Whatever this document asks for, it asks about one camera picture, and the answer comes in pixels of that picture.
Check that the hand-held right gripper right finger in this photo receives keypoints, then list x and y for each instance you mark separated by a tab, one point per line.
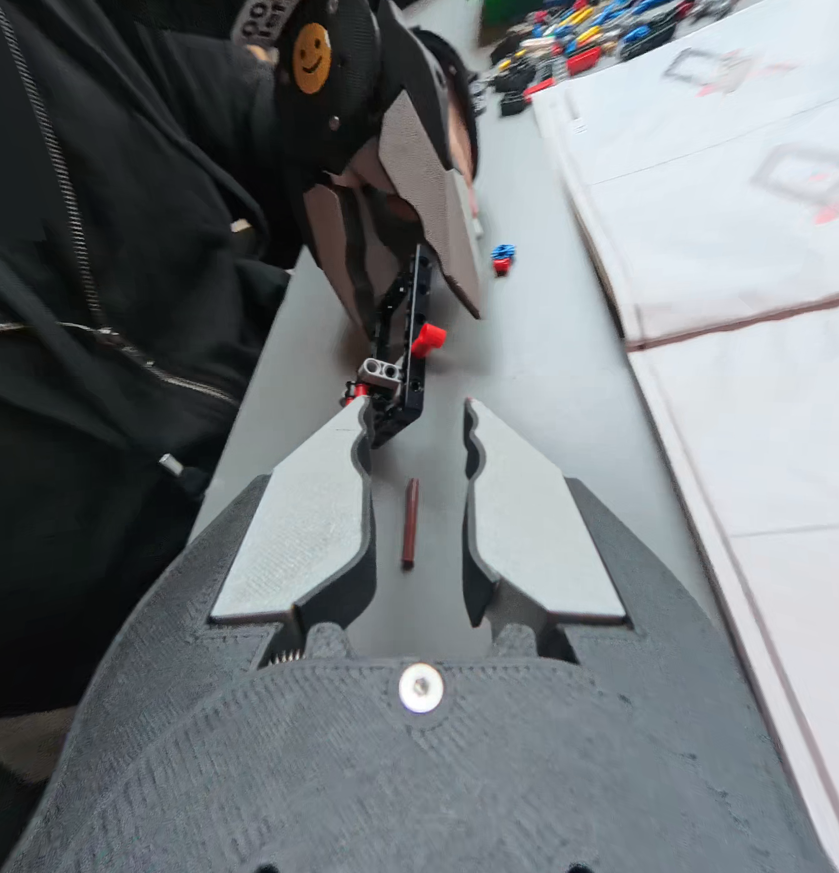
535	532

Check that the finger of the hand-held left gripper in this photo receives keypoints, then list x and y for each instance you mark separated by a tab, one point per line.
426	191
329	232

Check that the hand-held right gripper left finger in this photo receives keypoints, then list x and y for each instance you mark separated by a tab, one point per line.
303	518

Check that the brown lego axle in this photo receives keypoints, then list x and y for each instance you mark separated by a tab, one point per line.
411	525

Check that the black lego frame assembly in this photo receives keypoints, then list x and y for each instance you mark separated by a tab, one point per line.
413	385

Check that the small red blue lego piece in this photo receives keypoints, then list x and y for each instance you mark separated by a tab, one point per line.
502	258

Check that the pile of loose lego pieces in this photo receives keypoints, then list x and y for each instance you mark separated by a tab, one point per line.
583	41

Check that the lego instruction booklet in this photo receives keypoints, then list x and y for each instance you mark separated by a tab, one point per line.
699	204

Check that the person's left hand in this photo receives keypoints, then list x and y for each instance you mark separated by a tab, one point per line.
462	150

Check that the green container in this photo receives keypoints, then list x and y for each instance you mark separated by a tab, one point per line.
494	17

